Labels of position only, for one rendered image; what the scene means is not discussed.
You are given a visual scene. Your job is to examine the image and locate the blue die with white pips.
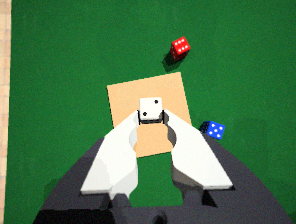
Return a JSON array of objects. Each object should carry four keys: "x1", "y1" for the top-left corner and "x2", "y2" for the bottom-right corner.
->
[{"x1": 201, "y1": 121, "x2": 225, "y2": 140}]

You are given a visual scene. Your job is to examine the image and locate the red die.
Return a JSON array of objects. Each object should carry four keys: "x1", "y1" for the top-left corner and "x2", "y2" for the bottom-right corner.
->
[{"x1": 170, "y1": 37, "x2": 190, "y2": 61}]

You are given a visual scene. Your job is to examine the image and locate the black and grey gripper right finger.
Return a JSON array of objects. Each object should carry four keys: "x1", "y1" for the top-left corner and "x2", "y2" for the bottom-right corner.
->
[{"x1": 162, "y1": 108, "x2": 294, "y2": 224}]

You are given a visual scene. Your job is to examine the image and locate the peach flat mat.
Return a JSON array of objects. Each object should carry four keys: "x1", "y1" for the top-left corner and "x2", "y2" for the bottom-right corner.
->
[{"x1": 107, "y1": 72, "x2": 192, "y2": 158}]

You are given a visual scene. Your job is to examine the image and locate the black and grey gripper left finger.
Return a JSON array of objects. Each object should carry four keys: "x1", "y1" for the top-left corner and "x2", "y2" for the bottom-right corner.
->
[{"x1": 32, "y1": 110, "x2": 140, "y2": 224}]

